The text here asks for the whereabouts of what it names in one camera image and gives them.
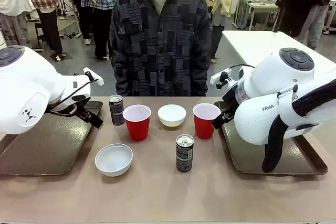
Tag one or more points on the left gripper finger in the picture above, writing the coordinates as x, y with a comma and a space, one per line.
85, 114
96, 121

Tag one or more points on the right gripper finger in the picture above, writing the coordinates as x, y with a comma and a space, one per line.
219, 123
228, 115

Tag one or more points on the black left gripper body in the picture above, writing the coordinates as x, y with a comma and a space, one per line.
82, 100

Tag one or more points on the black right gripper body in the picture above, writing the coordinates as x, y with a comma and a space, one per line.
231, 102

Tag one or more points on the red plastic cup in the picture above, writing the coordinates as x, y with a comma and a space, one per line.
206, 125
137, 127

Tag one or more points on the black beverage can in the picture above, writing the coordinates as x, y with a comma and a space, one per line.
184, 155
117, 112

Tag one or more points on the grey-white bowl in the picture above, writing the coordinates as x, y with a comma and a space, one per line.
113, 159

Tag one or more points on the cream white bowl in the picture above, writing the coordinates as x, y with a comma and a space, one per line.
172, 116

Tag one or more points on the person's right forearm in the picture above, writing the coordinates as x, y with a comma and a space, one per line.
119, 77

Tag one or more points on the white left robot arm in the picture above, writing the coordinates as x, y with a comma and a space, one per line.
26, 82

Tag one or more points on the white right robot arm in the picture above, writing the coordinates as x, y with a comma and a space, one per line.
262, 119

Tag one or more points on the person's left forearm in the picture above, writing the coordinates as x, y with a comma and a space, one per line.
200, 77

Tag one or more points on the dark brown plastic tray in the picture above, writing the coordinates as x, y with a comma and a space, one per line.
244, 155
52, 145

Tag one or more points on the white table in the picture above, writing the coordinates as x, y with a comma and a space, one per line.
249, 45

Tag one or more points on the person in patchwork shirt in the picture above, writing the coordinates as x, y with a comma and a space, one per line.
157, 51

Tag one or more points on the grey background table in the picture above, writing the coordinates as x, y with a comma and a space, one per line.
260, 6

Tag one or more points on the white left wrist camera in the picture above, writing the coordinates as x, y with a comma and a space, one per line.
94, 77

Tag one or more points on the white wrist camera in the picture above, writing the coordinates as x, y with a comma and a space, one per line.
219, 77
94, 77

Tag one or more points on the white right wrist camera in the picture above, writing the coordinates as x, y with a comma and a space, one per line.
219, 77

